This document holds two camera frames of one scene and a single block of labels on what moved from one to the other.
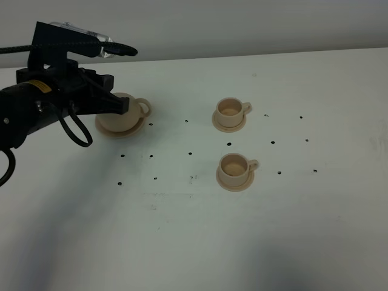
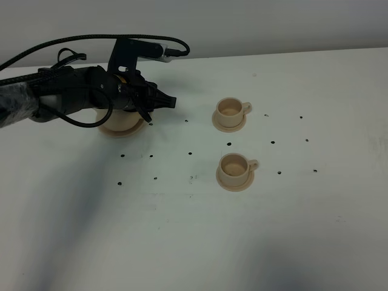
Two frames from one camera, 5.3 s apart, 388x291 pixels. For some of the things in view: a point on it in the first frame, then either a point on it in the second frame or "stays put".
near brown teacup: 234,168 stays put
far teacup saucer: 225,129 stays put
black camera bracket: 51,44 -> 126,53
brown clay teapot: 128,121 stays put
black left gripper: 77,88 -> 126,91
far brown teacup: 230,111 stays put
